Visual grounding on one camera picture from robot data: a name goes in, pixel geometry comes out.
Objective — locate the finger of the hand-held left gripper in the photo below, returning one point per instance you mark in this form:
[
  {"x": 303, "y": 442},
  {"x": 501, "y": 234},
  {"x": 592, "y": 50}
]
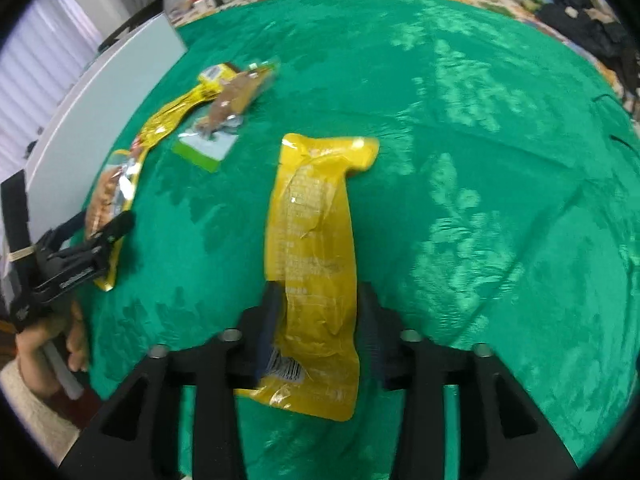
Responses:
[
  {"x": 112, "y": 235},
  {"x": 67, "y": 227}
]

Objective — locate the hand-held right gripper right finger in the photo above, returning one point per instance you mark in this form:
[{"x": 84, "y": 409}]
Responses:
[{"x": 372, "y": 340}]

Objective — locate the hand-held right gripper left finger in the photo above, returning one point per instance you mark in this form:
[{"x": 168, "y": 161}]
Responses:
[{"x": 267, "y": 332}]

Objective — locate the plain yellow snack packet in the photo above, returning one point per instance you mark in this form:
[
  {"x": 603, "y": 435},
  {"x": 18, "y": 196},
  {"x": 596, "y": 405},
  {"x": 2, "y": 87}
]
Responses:
[{"x": 310, "y": 240}]

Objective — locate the person's left forearm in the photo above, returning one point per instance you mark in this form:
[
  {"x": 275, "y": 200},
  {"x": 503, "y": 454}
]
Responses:
[{"x": 30, "y": 420}]

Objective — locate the person's left hand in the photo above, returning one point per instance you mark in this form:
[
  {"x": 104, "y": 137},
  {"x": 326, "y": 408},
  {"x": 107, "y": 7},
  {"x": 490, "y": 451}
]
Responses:
[{"x": 35, "y": 360}]

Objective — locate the white board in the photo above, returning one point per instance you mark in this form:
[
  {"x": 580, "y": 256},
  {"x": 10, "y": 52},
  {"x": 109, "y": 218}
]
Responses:
[{"x": 115, "y": 95}]

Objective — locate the grey curtain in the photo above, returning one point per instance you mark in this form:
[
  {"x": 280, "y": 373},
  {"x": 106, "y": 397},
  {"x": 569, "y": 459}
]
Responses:
[{"x": 45, "y": 70}]

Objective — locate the brown snack in clear packet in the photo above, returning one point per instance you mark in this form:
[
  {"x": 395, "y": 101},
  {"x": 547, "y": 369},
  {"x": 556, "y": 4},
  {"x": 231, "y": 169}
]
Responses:
[{"x": 240, "y": 92}]

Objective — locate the black jacket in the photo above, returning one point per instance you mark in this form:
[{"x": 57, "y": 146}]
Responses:
[{"x": 585, "y": 20}]

